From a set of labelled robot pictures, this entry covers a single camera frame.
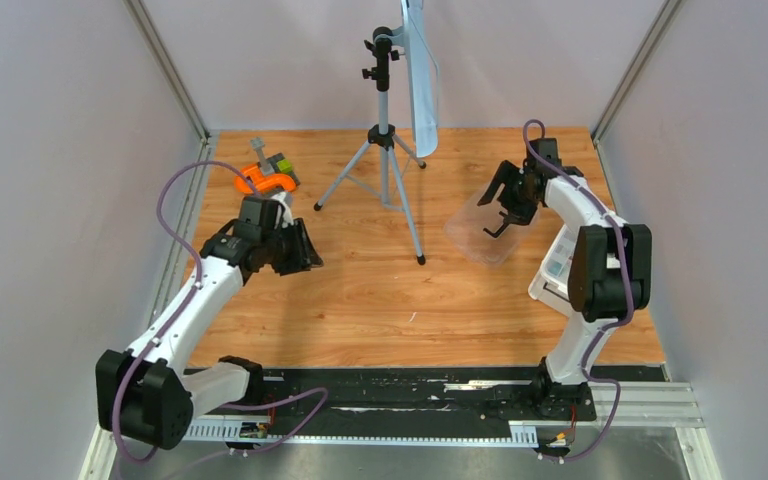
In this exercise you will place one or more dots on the clear plastic lid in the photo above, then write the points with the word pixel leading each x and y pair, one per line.
pixel 470 228

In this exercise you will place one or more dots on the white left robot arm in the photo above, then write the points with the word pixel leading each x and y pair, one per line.
pixel 144 391

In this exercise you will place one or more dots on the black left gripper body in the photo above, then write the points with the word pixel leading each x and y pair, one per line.
pixel 288 248

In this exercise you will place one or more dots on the grey tripod stand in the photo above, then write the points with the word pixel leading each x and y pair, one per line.
pixel 392 193

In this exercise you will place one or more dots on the white plastic box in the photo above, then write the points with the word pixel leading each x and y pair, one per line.
pixel 541 291

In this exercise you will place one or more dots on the clear compartment tray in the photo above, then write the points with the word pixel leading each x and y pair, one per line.
pixel 556 265

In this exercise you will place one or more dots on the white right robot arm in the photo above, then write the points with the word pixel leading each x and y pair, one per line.
pixel 609 276

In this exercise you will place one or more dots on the orange grey toy fixture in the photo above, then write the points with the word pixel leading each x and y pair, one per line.
pixel 268 174

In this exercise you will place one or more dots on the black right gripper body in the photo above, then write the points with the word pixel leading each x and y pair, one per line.
pixel 514 197

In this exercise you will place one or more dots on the white tablet panel on tripod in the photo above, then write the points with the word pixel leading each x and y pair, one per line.
pixel 422 76

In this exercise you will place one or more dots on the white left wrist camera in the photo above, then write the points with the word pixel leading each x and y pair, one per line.
pixel 285 199

